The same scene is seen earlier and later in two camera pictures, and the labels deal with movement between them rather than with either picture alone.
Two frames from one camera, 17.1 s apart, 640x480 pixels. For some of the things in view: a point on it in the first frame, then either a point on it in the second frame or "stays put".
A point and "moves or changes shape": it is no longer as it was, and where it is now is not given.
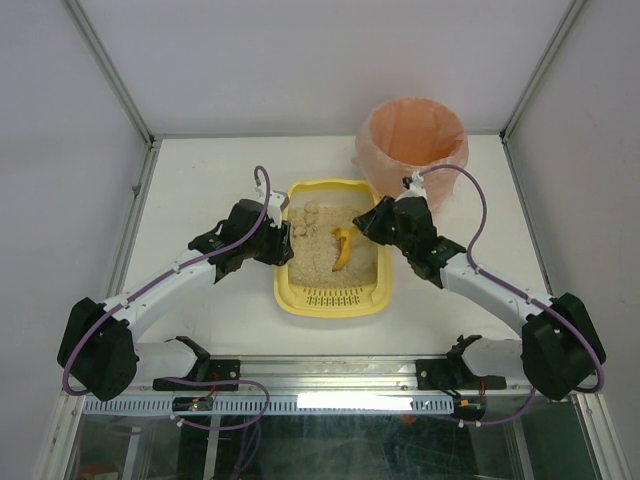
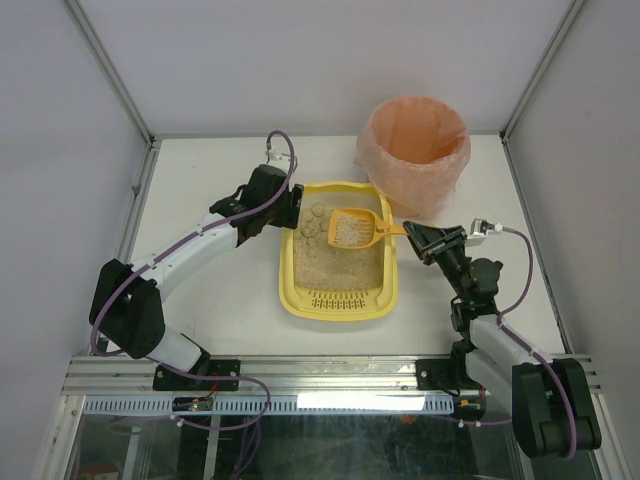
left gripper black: [278, 242] → [291, 206]
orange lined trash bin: [397, 136] stays put
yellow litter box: [337, 269] stays put
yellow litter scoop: [345, 236] moves or changes shape
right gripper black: [370, 226] → [442, 244]
